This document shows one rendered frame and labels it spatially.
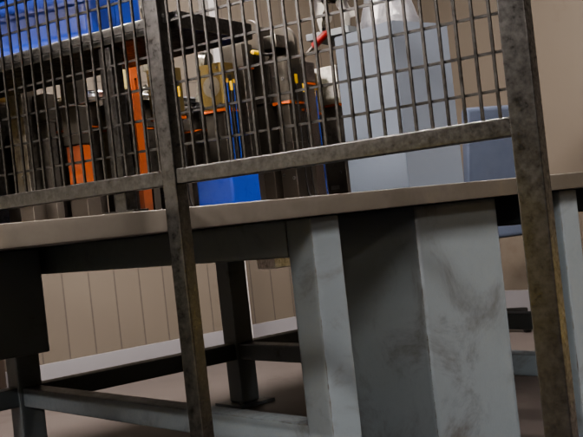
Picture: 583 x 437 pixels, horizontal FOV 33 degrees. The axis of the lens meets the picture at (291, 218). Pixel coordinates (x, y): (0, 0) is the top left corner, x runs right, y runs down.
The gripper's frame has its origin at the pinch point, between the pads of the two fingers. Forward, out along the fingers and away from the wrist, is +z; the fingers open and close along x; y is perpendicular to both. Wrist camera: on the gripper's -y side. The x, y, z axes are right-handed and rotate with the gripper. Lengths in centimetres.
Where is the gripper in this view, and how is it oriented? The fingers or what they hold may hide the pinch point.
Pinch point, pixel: (333, 29)
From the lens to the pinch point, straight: 285.5
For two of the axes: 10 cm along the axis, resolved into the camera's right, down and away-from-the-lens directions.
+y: 6.2, -0.7, 7.8
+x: -7.8, 0.9, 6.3
